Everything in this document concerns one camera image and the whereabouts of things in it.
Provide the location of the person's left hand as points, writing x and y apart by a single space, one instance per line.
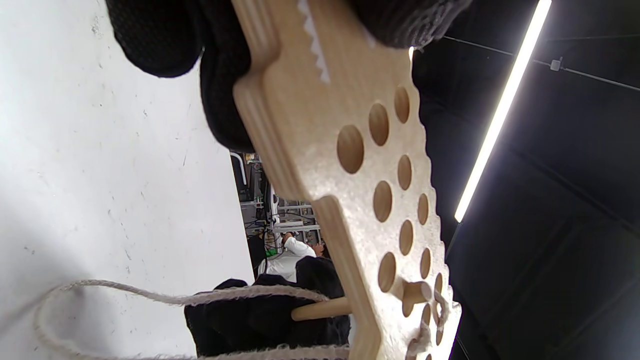
155 35

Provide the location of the person's right hand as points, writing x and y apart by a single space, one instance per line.
250 320

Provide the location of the wooden lacing needle stick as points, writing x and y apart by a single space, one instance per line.
320 310

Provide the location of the wooden crocodile lacing toy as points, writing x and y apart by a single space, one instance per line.
300 125

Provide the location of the long white ceiling light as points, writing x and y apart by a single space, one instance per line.
505 105

